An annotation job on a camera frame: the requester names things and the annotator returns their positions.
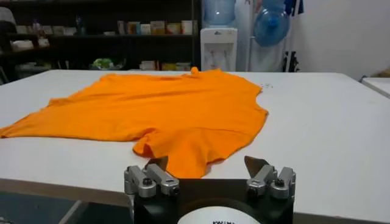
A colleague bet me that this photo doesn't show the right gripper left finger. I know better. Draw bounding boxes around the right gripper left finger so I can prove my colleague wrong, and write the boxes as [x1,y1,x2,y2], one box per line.
[124,156,181,199]

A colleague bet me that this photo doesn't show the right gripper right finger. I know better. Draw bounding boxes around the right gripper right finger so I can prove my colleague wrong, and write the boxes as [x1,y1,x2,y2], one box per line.
[244,155,297,201]

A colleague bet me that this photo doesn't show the orange t-shirt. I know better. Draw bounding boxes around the orange t-shirt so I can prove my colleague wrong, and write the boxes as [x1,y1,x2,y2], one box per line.
[0,66,269,180]

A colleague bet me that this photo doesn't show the large white table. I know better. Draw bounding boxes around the large white table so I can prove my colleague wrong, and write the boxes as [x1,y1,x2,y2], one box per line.
[0,69,390,224]

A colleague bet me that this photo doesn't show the white red medicine box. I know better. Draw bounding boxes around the white red medicine box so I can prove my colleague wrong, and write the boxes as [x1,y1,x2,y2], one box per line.
[140,60,157,71]

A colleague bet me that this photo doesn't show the black tripod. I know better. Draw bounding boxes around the black tripod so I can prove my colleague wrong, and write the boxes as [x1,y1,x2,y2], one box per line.
[282,51,300,73]

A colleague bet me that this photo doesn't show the white metal jug rack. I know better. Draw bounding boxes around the white metal jug rack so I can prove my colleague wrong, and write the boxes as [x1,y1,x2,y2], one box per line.
[247,0,294,73]

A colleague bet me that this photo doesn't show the green items in plastic bag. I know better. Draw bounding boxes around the green items in plastic bag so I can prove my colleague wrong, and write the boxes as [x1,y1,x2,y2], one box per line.
[90,57,116,71]

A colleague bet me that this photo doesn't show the white water dispenser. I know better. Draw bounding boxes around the white water dispenser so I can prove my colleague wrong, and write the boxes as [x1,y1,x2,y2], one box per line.
[200,27,238,72]

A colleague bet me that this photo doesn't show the black shelving unit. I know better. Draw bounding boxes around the black shelving unit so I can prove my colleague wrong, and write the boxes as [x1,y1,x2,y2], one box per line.
[0,0,202,80]

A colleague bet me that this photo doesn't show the small white table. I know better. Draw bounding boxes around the small white table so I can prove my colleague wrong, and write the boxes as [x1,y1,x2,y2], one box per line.
[360,75,390,99]

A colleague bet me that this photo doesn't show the orange white medicine box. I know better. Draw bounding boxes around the orange white medicine box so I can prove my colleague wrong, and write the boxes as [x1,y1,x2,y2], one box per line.
[166,23,182,35]

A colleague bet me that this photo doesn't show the yellow orange medicine box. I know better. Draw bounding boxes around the yellow orange medicine box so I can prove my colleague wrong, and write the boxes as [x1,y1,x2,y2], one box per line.
[150,20,166,35]

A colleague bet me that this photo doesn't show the dark blue bottle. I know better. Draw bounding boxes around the dark blue bottle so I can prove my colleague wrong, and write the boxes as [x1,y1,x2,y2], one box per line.
[75,15,87,35]

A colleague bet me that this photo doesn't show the blue labelled water jug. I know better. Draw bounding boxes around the blue labelled water jug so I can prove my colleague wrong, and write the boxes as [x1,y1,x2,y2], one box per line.
[203,0,236,27]

